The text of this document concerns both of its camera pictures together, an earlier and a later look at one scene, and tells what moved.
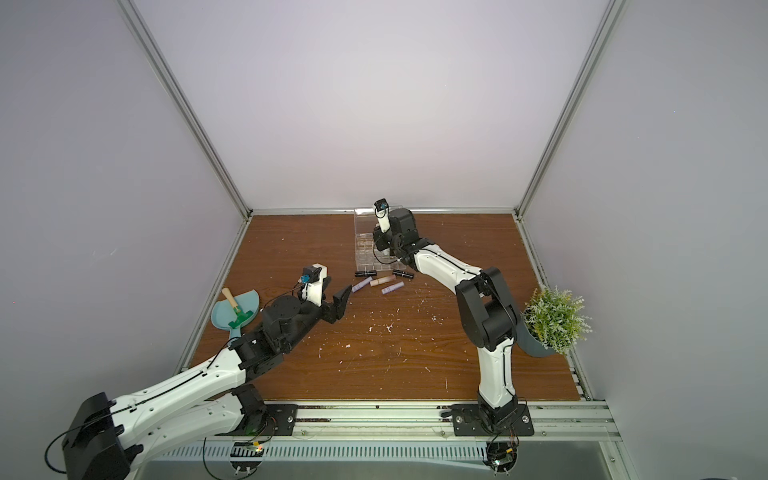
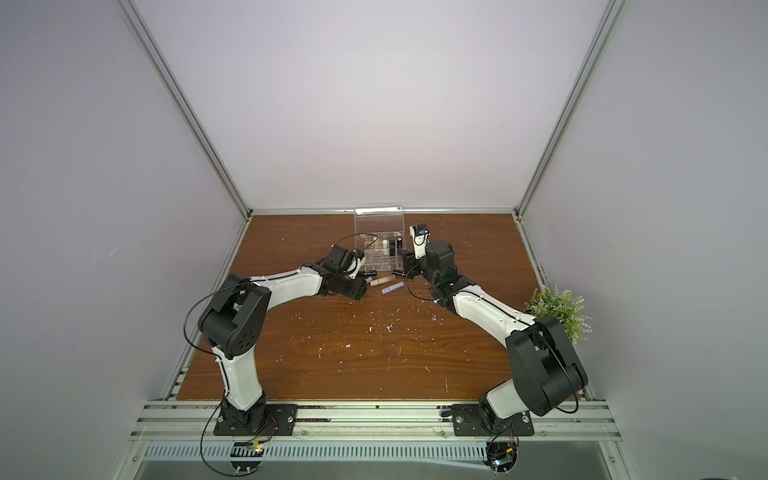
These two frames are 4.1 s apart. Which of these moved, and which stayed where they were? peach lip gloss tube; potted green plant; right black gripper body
Moved: right black gripper body
Stayed: peach lip gloss tube; potted green plant
